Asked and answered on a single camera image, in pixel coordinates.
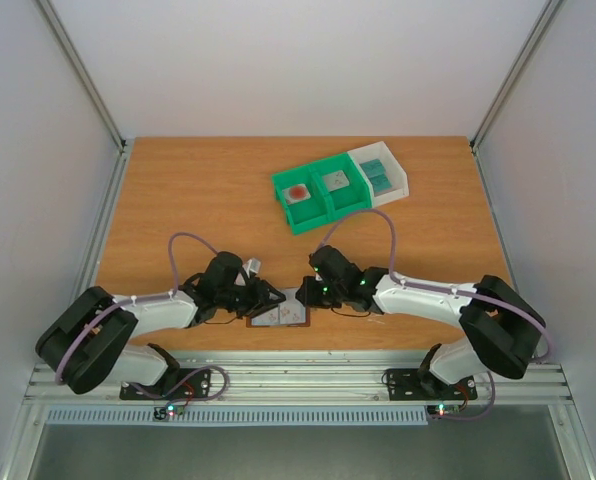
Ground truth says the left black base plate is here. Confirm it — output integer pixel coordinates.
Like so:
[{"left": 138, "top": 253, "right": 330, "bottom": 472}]
[{"left": 119, "top": 368, "right": 211, "bottom": 401}]

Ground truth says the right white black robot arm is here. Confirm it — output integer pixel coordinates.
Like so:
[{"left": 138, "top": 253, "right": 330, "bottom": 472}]
[{"left": 296, "top": 245, "right": 546, "bottom": 400}]

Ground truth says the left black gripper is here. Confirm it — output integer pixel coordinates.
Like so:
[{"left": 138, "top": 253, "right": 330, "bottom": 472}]
[{"left": 218, "top": 277, "right": 287, "bottom": 319}]

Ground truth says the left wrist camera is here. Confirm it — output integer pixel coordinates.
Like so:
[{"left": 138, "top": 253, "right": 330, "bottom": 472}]
[{"left": 243, "top": 258, "right": 261, "bottom": 278}]

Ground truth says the white card with red print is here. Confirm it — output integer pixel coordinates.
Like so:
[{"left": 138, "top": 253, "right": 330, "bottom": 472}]
[{"left": 250, "top": 304, "right": 308, "bottom": 327}]

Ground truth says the aluminium front rail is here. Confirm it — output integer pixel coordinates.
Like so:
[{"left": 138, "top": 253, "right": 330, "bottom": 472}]
[{"left": 23, "top": 350, "right": 573, "bottom": 406}]

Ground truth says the aluminium frame post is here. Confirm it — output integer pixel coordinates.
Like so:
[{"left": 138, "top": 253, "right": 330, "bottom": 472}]
[
  {"left": 470, "top": 0, "right": 565, "bottom": 155},
  {"left": 33, "top": 0, "right": 127, "bottom": 151}
]

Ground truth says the grey slotted cable duct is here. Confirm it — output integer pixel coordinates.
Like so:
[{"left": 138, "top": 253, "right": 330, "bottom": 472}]
[{"left": 45, "top": 405, "right": 428, "bottom": 428}]

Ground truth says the left circuit board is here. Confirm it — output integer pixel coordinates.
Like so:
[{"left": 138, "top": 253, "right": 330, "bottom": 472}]
[{"left": 153, "top": 404, "right": 186, "bottom": 421}]

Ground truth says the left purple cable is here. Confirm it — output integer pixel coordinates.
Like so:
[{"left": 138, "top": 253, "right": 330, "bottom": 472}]
[{"left": 54, "top": 232, "right": 224, "bottom": 386}]

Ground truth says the green middle bin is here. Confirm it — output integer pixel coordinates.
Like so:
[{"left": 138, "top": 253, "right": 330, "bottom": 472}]
[{"left": 309, "top": 153, "right": 372, "bottom": 222}]

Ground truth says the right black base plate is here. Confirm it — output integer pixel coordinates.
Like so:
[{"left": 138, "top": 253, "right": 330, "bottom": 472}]
[{"left": 381, "top": 368, "right": 478, "bottom": 401}]

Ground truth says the right circuit board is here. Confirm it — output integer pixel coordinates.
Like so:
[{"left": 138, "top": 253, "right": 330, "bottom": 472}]
[{"left": 427, "top": 403, "right": 465, "bottom": 419}]

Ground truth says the grey card with red dot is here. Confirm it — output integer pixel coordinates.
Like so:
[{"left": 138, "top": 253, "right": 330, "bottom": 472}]
[{"left": 282, "top": 183, "right": 311, "bottom": 205}]

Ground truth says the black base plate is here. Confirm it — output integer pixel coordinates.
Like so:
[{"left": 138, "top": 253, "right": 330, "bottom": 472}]
[
  {"left": 381, "top": 368, "right": 478, "bottom": 401},
  {"left": 119, "top": 368, "right": 211, "bottom": 401}
]

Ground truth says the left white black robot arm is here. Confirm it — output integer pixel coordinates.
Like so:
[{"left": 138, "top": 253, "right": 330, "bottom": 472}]
[{"left": 35, "top": 251, "right": 286, "bottom": 399}]

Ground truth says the right aluminium frame post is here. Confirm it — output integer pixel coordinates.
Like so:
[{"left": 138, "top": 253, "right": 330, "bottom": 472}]
[{"left": 470, "top": 0, "right": 565, "bottom": 155}]

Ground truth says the green left bin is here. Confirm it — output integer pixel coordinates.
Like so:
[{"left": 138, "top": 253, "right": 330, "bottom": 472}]
[{"left": 271, "top": 166, "right": 328, "bottom": 235}]

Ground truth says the circuit board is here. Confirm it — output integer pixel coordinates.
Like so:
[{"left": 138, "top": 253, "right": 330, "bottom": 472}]
[
  {"left": 427, "top": 403, "right": 465, "bottom": 419},
  {"left": 153, "top": 404, "right": 186, "bottom": 421}
]

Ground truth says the brown leather card holder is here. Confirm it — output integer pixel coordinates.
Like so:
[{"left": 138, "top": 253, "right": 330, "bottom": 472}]
[{"left": 246, "top": 288, "right": 310, "bottom": 328}]

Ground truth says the left aluminium frame post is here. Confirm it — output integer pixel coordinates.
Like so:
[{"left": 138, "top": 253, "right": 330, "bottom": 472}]
[{"left": 33, "top": 0, "right": 127, "bottom": 151}]

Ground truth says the teal card in white bin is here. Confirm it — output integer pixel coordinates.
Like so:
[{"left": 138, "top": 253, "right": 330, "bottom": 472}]
[{"left": 369, "top": 174, "right": 392, "bottom": 196}]

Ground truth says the green bin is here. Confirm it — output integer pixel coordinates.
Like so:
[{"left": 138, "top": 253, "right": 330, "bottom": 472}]
[
  {"left": 309, "top": 153, "right": 372, "bottom": 222},
  {"left": 271, "top": 166, "right": 328, "bottom": 235}
]

